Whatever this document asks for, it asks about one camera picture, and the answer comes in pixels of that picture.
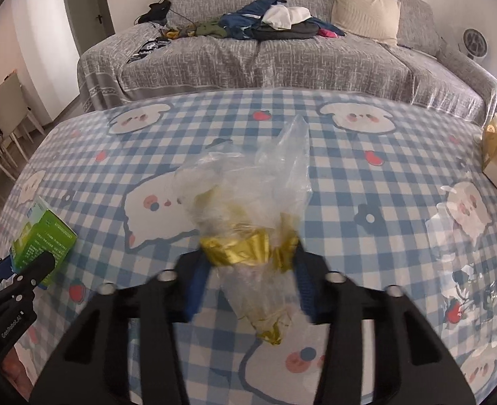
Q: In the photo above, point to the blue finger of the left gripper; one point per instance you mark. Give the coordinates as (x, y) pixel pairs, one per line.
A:
(6, 270)

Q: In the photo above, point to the black item on sofa arm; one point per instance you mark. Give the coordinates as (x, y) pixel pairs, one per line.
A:
(157, 13)

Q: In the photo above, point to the white round fan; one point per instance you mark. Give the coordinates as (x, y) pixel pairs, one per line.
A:
(474, 44)

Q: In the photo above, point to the grey interior door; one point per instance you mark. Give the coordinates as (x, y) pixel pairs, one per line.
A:
(90, 22)

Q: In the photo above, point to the pile of clothes on sofa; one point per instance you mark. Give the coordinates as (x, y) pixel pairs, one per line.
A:
(261, 20)

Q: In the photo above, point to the clear bag with yellow wrappers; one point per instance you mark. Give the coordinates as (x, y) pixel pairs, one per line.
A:
(248, 207)

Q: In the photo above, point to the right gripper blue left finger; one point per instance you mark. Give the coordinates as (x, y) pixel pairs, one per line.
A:
(196, 276)

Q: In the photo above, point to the blue checkered bear tablecloth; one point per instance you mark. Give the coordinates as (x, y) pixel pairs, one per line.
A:
(388, 193)

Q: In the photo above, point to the grey covered sofa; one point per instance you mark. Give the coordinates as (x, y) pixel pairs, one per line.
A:
(422, 70)

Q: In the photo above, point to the green white medicine box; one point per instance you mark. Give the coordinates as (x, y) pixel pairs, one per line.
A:
(42, 230)

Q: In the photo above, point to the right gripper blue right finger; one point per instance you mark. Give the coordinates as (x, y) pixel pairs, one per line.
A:
(307, 277)

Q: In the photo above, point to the person's left hand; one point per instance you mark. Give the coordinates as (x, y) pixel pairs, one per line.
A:
(16, 374)

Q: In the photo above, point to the beige striped cushion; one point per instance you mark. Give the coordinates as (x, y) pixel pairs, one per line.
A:
(373, 19)

